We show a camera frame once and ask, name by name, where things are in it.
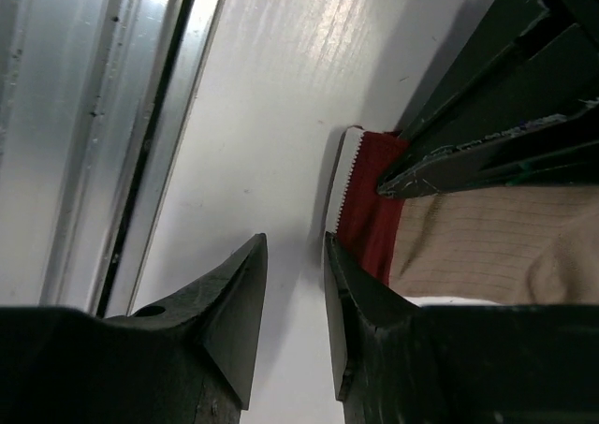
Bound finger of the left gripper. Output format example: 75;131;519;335
399;0;598;143
376;100;598;197

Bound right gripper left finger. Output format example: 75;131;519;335
1;234;268;423

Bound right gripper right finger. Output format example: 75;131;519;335
324;234;598;423

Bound brown sock red stripes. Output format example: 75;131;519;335
325;126;598;305

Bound aluminium table rail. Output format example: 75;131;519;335
1;0;223;316

